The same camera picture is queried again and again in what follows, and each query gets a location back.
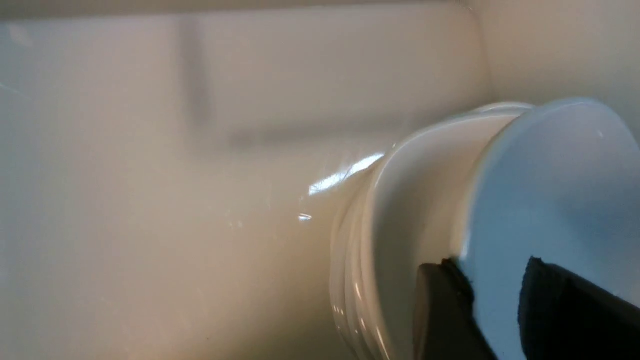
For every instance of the large white plastic tub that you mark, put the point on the large white plastic tub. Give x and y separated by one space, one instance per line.
170 170

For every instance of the white sauce dish stack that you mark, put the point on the white sauce dish stack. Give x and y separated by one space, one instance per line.
397 215

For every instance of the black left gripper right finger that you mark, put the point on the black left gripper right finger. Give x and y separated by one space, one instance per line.
563 316

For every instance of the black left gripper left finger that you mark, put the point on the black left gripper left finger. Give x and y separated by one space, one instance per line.
444 327

